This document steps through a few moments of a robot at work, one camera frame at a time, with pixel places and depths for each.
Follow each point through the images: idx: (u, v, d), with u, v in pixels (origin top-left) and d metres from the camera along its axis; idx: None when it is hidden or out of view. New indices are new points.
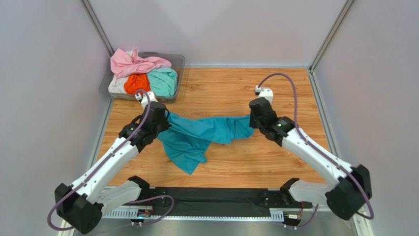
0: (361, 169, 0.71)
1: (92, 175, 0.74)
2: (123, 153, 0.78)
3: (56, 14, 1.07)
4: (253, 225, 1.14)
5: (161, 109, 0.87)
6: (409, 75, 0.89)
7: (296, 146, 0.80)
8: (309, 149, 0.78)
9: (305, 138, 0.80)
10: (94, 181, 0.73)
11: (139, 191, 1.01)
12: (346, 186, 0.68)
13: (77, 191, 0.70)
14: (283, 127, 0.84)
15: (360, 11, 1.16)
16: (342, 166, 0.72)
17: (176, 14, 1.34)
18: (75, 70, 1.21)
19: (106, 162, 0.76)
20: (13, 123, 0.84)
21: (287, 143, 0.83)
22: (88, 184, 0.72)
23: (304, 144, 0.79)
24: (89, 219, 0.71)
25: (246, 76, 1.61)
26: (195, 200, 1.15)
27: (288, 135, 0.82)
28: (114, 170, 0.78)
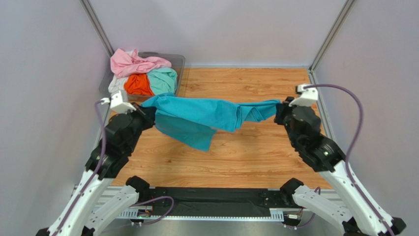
0: (400, 223, 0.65)
1: (66, 220, 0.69)
2: (92, 191, 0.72)
3: (56, 14, 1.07)
4: (253, 225, 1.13)
5: (123, 128, 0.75)
6: (409, 75, 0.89)
7: (341, 186, 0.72)
8: (353, 192, 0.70)
9: (354, 178, 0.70)
10: (68, 225, 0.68)
11: (137, 195, 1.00)
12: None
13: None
14: (329, 156, 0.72)
15: (360, 11, 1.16)
16: (384, 219, 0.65)
17: (176, 14, 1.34)
18: (75, 70, 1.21)
19: (77, 203, 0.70)
20: (13, 122, 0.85)
21: (328, 175, 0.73)
22: (62, 230, 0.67)
23: (350, 185, 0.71)
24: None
25: (246, 76, 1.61)
26: (195, 200, 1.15)
27: (336, 170, 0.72)
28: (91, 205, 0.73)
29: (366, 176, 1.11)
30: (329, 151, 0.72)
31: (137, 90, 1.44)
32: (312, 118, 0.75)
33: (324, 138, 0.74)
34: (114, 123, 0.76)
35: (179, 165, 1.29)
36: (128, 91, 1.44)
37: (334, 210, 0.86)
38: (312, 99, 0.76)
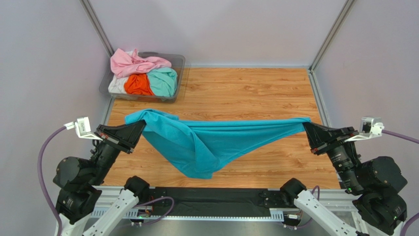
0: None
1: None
2: (69, 233, 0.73)
3: (56, 14, 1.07)
4: (253, 225, 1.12)
5: (70, 174, 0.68)
6: (409, 75, 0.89)
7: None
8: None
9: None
10: None
11: (136, 199, 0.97)
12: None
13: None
14: (394, 215, 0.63)
15: (360, 11, 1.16)
16: None
17: (176, 14, 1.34)
18: (76, 71, 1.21)
19: None
20: (14, 122, 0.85)
21: (381, 232, 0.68)
22: None
23: None
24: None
25: (246, 76, 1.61)
26: (195, 200, 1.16)
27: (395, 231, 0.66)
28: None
29: None
30: (397, 213, 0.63)
31: (138, 90, 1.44)
32: (394, 179, 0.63)
33: (396, 198, 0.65)
34: (63, 171, 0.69)
35: None
36: (128, 91, 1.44)
37: (338, 225, 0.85)
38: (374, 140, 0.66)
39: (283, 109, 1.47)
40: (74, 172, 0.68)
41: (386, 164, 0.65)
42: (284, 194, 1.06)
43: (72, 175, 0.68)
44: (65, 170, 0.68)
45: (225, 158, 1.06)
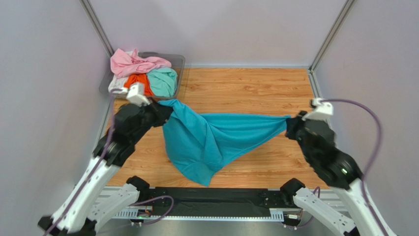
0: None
1: (72, 205, 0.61)
2: (100, 177, 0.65)
3: (56, 14, 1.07)
4: (253, 225, 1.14)
5: (130, 115, 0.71)
6: (409, 75, 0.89)
7: (353, 201, 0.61)
8: (364, 212, 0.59)
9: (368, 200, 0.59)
10: (73, 212, 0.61)
11: (137, 193, 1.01)
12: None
13: (59, 224, 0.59)
14: (344, 170, 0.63)
15: (360, 11, 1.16)
16: None
17: (176, 14, 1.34)
18: (76, 71, 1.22)
19: (82, 190, 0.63)
20: (13, 122, 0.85)
21: (342, 192, 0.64)
22: (67, 217, 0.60)
23: (364, 205, 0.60)
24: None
25: (246, 76, 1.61)
26: (195, 200, 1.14)
27: (352, 189, 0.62)
28: (97, 191, 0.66)
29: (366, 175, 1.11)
30: (345, 167, 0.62)
31: None
32: (325, 131, 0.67)
33: (343, 153, 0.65)
34: (124, 110, 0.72)
35: None
36: None
37: (336, 218, 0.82)
38: (329, 114, 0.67)
39: (283, 109, 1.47)
40: (133, 115, 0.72)
41: (322, 126, 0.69)
42: (283, 192, 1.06)
43: (129, 119, 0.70)
44: (126, 113, 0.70)
45: (228, 158, 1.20)
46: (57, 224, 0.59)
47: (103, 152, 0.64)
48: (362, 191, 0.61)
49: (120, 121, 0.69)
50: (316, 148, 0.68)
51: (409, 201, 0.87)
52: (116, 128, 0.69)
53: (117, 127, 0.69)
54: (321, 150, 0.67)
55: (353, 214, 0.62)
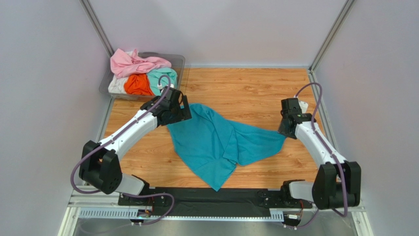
0: (353, 165, 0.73)
1: (119, 135, 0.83)
2: (146, 122, 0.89)
3: (56, 14, 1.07)
4: (253, 225, 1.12)
5: (178, 92, 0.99)
6: (409, 75, 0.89)
7: (305, 133, 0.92)
8: (312, 135, 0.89)
9: (315, 129, 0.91)
10: (121, 140, 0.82)
11: (142, 186, 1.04)
12: (328, 166, 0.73)
13: (107, 147, 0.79)
14: (302, 118, 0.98)
15: (360, 11, 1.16)
16: (335, 155, 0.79)
17: (176, 15, 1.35)
18: (76, 71, 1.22)
19: (131, 127, 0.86)
20: (13, 122, 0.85)
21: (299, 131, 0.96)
22: (115, 142, 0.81)
23: (312, 133, 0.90)
24: (112, 179, 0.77)
25: (246, 76, 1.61)
26: (195, 200, 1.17)
27: (303, 124, 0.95)
28: (136, 135, 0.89)
29: (365, 175, 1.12)
30: (302, 115, 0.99)
31: (137, 90, 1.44)
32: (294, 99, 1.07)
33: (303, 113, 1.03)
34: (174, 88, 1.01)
35: (179, 165, 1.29)
36: (128, 91, 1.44)
37: None
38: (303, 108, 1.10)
39: None
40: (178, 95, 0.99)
41: (297, 102, 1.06)
42: (283, 186, 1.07)
43: (175, 97, 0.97)
44: (175, 88, 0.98)
45: (246, 161, 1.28)
46: (105, 147, 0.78)
47: (152, 108, 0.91)
48: (311, 127, 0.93)
49: (170, 92, 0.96)
50: (290, 108, 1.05)
51: (409, 201, 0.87)
52: (164, 100, 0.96)
53: (165, 99, 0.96)
54: (294, 111, 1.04)
55: (308, 145, 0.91)
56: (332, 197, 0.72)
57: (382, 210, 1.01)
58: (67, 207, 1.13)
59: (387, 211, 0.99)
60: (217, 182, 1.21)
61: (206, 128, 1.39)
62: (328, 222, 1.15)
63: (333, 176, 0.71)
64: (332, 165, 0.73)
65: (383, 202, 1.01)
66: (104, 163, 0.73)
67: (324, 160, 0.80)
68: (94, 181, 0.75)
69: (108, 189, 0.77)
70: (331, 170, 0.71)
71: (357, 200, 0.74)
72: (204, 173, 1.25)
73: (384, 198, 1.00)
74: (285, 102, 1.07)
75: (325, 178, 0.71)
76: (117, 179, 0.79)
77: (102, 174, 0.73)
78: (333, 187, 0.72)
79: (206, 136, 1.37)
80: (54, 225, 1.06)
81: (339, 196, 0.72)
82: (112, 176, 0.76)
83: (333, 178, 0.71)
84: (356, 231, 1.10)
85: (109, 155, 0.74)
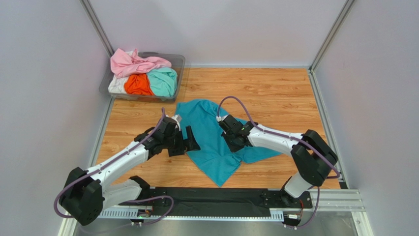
0: (310, 132, 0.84)
1: (107, 165, 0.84)
2: (136, 154, 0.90)
3: (56, 14, 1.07)
4: (253, 225, 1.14)
5: (173, 124, 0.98)
6: (409, 75, 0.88)
7: (258, 137, 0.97)
8: (266, 136, 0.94)
9: (263, 129, 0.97)
10: (108, 170, 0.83)
11: (139, 191, 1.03)
12: (297, 148, 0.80)
13: (93, 176, 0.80)
14: (246, 129, 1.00)
15: (360, 11, 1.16)
16: (293, 136, 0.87)
17: (176, 14, 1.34)
18: (76, 71, 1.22)
19: (121, 158, 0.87)
20: (13, 122, 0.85)
21: (255, 141, 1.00)
22: (102, 172, 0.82)
23: (263, 133, 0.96)
24: (91, 210, 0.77)
25: (246, 76, 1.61)
26: (195, 200, 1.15)
27: (251, 132, 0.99)
28: (127, 166, 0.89)
29: (366, 175, 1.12)
30: (244, 127, 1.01)
31: (138, 90, 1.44)
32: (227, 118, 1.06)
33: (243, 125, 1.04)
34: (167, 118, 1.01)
35: (179, 165, 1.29)
36: (128, 91, 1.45)
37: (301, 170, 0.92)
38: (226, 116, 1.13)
39: (283, 109, 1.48)
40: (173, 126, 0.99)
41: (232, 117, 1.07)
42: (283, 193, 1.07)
43: (168, 130, 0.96)
44: (169, 120, 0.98)
45: (250, 159, 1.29)
46: (91, 176, 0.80)
47: (143, 141, 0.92)
48: (259, 130, 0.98)
49: (164, 124, 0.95)
50: (231, 127, 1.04)
51: (408, 201, 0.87)
52: (156, 132, 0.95)
53: (160, 131, 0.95)
54: (236, 126, 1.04)
55: (269, 145, 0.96)
56: (318, 169, 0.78)
57: (381, 211, 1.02)
58: None
59: (386, 211, 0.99)
60: (221, 178, 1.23)
61: (212, 125, 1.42)
62: (327, 221, 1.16)
63: (306, 154, 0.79)
64: (299, 146, 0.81)
65: (382, 203, 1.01)
66: (86, 193, 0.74)
67: (288, 147, 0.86)
68: (73, 209, 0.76)
69: (85, 220, 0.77)
70: (302, 149, 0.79)
71: (335, 155, 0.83)
72: (208, 168, 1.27)
73: (383, 199, 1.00)
74: (224, 123, 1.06)
75: (304, 159, 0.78)
76: (97, 210, 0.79)
77: (82, 204, 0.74)
78: (312, 161, 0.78)
79: (212, 132, 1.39)
80: (54, 225, 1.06)
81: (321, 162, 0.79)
82: (91, 207, 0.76)
83: (307, 154, 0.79)
84: (356, 231, 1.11)
85: (93, 185, 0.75)
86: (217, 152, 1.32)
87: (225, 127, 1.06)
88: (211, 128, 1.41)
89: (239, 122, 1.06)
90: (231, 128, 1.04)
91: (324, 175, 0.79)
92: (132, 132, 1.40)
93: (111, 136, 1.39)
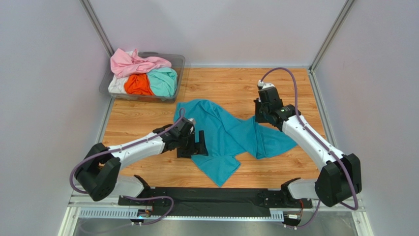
0: (352, 158, 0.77)
1: (128, 147, 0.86)
2: (154, 143, 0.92)
3: (56, 14, 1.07)
4: (253, 225, 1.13)
5: (190, 124, 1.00)
6: (409, 75, 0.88)
7: (293, 130, 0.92)
8: (303, 133, 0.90)
9: (304, 124, 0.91)
10: (127, 152, 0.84)
11: (140, 190, 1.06)
12: (330, 167, 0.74)
13: (113, 154, 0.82)
14: (285, 112, 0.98)
15: (360, 11, 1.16)
16: (332, 152, 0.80)
17: (176, 14, 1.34)
18: (76, 71, 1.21)
19: (140, 143, 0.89)
20: (13, 121, 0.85)
21: (287, 128, 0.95)
22: (122, 152, 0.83)
23: (302, 129, 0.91)
24: (105, 187, 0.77)
25: (246, 76, 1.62)
26: (195, 200, 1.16)
27: (288, 120, 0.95)
28: (143, 153, 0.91)
29: (366, 175, 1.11)
30: (285, 110, 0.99)
31: (138, 90, 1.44)
32: (272, 94, 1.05)
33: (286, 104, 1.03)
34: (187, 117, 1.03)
35: (179, 165, 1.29)
36: (128, 91, 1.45)
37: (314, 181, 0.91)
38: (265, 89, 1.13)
39: None
40: (190, 127, 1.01)
41: (276, 93, 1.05)
42: (283, 190, 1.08)
43: (185, 129, 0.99)
44: (188, 120, 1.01)
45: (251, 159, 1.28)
46: (111, 153, 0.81)
47: (162, 132, 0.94)
48: (299, 123, 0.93)
49: (182, 123, 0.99)
50: (271, 101, 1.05)
51: (409, 201, 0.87)
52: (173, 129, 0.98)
53: (176, 128, 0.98)
54: (276, 103, 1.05)
55: (300, 142, 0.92)
56: (338, 193, 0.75)
57: (381, 210, 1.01)
58: (67, 207, 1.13)
59: (387, 211, 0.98)
60: (221, 178, 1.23)
61: (212, 125, 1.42)
62: (328, 221, 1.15)
63: (336, 175, 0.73)
64: (334, 164, 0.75)
65: (383, 203, 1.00)
66: (105, 168, 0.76)
67: (322, 160, 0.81)
68: (89, 182, 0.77)
69: (97, 196, 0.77)
70: (335, 170, 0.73)
71: (360, 188, 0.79)
72: (208, 168, 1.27)
73: (384, 198, 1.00)
74: (264, 94, 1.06)
75: (331, 180, 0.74)
76: (109, 188, 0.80)
77: (99, 178, 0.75)
78: (337, 184, 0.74)
79: (213, 132, 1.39)
80: (54, 225, 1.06)
81: (344, 188, 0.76)
82: (106, 183, 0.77)
83: (337, 176, 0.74)
84: (356, 230, 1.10)
85: (112, 161, 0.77)
86: (217, 152, 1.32)
87: (265, 97, 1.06)
88: (212, 128, 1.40)
89: (279, 100, 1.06)
90: (270, 103, 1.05)
91: (341, 199, 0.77)
92: (132, 132, 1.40)
93: (111, 136, 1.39)
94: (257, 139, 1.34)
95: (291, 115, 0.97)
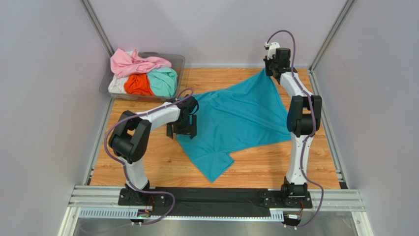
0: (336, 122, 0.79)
1: (152, 112, 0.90)
2: (172, 110, 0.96)
3: (56, 14, 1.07)
4: (253, 225, 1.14)
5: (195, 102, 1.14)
6: (408, 75, 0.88)
7: (285, 79, 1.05)
8: (289, 79, 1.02)
9: (293, 74, 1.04)
10: (152, 116, 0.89)
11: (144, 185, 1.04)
12: (298, 99, 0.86)
13: (141, 117, 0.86)
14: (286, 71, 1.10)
15: (360, 11, 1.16)
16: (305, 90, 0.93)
17: (176, 14, 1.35)
18: (76, 71, 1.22)
19: (161, 110, 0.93)
20: (13, 122, 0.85)
21: (282, 79, 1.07)
22: (149, 116, 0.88)
23: (290, 77, 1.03)
24: (139, 148, 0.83)
25: (246, 76, 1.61)
26: (195, 200, 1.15)
27: (285, 73, 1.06)
28: (164, 119, 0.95)
29: (366, 175, 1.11)
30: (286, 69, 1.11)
31: (137, 90, 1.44)
32: (284, 53, 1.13)
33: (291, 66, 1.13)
34: None
35: (179, 165, 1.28)
36: (128, 91, 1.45)
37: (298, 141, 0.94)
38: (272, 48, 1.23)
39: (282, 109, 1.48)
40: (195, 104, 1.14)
41: (288, 53, 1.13)
42: (283, 186, 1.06)
43: (193, 104, 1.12)
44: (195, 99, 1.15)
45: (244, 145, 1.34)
46: (139, 117, 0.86)
47: (177, 102, 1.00)
48: (290, 74, 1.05)
49: (191, 98, 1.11)
50: (280, 59, 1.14)
51: (409, 200, 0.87)
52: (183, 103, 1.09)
53: (186, 103, 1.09)
54: (283, 62, 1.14)
55: (286, 88, 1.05)
56: (300, 124, 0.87)
57: (381, 210, 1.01)
58: (67, 207, 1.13)
59: (386, 211, 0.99)
60: (213, 174, 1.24)
61: (211, 121, 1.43)
62: (328, 221, 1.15)
63: (300, 105, 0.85)
64: (302, 98, 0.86)
65: (383, 202, 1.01)
66: (139, 129, 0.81)
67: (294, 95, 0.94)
68: (124, 146, 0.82)
69: (134, 158, 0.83)
70: (300, 102, 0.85)
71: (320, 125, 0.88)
72: (201, 163, 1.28)
73: (384, 198, 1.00)
74: (279, 51, 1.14)
75: (296, 107, 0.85)
76: (144, 150, 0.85)
77: (135, 139, 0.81)
78: (300, 114, 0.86)
79: (210, 128, 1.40)
80: (55, 225, 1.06)
81: (306, 122, 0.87)
82: (141, 143, 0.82)
83: (301, 106, 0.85)
84: (356, 231, 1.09)
85: (144, 123, 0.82)
86: (212, 148, 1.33)
87: (277, 55, 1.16)
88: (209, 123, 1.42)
89: (287, 61, 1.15)
90: (279, 60, 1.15)
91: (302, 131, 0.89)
92: None
93: None
94: (274, 89, 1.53)
95: (286, 72, 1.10)
